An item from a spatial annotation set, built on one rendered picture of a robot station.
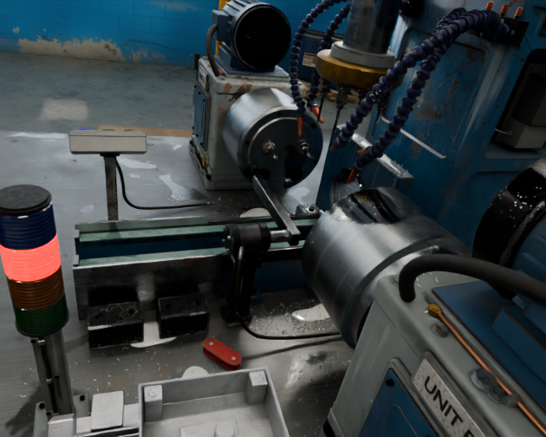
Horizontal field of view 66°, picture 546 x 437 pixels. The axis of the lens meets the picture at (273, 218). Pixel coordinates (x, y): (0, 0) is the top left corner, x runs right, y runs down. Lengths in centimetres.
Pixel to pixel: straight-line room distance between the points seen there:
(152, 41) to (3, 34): 177
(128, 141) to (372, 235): 65
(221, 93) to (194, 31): 513
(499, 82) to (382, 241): 40
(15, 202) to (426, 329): 47
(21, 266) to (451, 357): 48
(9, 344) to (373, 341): 67
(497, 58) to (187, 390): 76
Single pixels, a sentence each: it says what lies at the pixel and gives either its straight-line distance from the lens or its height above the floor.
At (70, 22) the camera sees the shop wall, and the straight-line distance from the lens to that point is 638.
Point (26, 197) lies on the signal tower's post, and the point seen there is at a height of 122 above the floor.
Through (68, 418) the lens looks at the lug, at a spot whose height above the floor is 109.
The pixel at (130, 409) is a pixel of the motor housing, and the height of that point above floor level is 106.
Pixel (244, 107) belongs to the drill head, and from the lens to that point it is 118.
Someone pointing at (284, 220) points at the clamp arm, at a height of 103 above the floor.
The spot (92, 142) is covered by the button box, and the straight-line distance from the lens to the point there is 108.
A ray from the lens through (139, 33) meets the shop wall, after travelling 636.
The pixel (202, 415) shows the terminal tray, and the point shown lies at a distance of 43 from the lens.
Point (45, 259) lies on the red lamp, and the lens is 56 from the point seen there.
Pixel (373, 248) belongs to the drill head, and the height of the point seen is 113.
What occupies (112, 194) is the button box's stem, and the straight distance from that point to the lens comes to 115.
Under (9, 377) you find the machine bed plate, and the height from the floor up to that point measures 80.
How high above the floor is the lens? 148
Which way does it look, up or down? 31 degrees down
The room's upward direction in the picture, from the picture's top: 10 degrees clockwise
